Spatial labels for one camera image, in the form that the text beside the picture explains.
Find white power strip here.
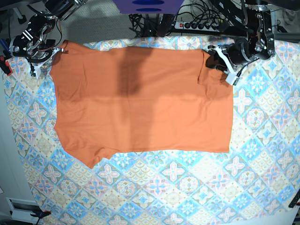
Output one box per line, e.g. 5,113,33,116
173,21,218,31

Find orange T-shirt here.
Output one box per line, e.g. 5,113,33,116
50,41,233,168

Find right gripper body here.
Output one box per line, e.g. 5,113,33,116
23,46,55,63

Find red clamp left edge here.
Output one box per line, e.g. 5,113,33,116
0,56,12,76

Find black clamp right edge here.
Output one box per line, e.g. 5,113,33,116
288,192,300,208

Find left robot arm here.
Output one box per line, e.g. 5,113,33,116
205,0,275,71

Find patterned tile tablecloth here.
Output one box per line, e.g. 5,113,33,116
2,41,300,225

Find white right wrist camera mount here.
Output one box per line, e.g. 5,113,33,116
27,47,65,79

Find blue clamp bottom left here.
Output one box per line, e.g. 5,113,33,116
30,211,51,219

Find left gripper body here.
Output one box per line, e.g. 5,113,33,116
227,38,255,65

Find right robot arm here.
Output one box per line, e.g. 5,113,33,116
8,0,86,63

